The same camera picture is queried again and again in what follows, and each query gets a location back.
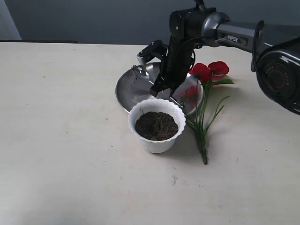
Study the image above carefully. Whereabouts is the white scalloped plastic pot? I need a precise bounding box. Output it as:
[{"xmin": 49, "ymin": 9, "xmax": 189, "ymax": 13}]
[{"xmin": 128, "ymin": 98, "xmax": 186, "ymax": 154}]

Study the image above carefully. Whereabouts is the steel spork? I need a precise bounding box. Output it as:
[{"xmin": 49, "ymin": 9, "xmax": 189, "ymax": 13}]
[{"xmin": 131, "ymin": 65, "xmax": 182, "ymax": 108}]

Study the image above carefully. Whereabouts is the dark soil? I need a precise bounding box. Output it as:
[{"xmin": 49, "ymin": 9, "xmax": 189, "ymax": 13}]
[{"xmin": 135, "ymin": 112, "xmax": 179, "ymax": 141}]

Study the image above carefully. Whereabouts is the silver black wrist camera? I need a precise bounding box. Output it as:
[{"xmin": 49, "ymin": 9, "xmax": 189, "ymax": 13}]
[{"xmin": 137, "ymin": 40, "xmax": 168, "ymax": 65}]

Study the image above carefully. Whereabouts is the red artificial flower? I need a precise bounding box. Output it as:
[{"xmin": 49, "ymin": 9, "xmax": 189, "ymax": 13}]
[{"xmin": 180, "ymin": 61, "xmax": 234, "ymax": 165}]

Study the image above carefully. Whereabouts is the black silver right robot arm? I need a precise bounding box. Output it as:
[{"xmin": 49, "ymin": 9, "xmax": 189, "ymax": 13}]
[{"xmin": 150, "ymin": 0, "xmax": 300, "ymax": 114}]

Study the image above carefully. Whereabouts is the round steel plate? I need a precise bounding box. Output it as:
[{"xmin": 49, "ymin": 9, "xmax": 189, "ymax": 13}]
[{"xmin": 115, "ymin": 62, "xmax": 203, "ymax": 115}]

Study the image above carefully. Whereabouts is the black camera cable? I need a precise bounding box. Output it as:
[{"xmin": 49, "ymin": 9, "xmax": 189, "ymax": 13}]
[{"xmin": 178, "ymin": 35, "xmax": 220, "ymax": 71}]

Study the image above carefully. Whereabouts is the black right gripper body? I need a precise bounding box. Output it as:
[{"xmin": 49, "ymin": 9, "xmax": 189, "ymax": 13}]
[{"xmin": 160, "ymin": 37, "xmax": 195, "ymax": 87}]

